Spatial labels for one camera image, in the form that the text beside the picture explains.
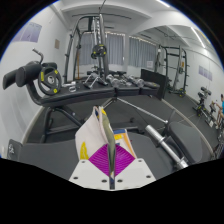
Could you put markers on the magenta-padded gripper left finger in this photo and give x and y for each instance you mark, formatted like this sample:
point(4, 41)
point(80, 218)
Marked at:
point(98, 163)

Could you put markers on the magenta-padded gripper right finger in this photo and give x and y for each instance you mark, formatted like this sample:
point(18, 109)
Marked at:
point(125, 163)

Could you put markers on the colourful patterned towel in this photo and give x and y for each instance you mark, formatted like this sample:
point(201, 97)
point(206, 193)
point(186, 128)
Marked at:
point(91, 133)

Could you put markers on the thick silver barbell sleeve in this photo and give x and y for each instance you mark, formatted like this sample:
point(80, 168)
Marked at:
point(163, 141)

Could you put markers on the black padded flat bench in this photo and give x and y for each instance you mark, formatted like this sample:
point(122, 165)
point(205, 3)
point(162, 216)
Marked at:
point(50, 155)

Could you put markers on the thin steel bar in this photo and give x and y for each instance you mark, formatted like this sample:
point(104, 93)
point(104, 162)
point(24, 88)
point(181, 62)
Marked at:
point(141, 110)

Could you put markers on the black seat pad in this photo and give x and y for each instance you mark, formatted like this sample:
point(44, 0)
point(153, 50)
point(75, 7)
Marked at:
point(185, 140)

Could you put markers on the group of dumbbells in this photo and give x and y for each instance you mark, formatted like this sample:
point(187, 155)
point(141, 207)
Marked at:
point(133, 81)

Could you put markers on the black upright panel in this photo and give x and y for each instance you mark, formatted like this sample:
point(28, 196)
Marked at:
point(155, 81)

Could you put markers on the black exercise machine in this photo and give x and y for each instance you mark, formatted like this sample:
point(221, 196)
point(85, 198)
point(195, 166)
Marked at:
point(203, 100)

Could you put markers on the black power rack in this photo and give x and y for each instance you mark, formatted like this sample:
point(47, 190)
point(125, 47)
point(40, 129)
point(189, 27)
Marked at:
point(180, 70)

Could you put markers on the person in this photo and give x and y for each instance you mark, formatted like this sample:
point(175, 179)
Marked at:
point(220, 106)

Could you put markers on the grey window curtain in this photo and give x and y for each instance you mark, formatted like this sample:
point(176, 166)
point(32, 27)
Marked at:
point(115, 48)
point(141, 53)

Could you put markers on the small black yellow weight plate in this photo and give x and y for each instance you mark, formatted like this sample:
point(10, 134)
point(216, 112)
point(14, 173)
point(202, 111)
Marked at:
point(99, 48)

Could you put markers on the small purple wall poster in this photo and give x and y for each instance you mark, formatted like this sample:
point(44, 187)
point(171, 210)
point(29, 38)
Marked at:
point(205, 72)

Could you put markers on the small brown wall board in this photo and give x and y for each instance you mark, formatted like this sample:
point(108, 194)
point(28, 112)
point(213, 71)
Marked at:
point(57, 44)

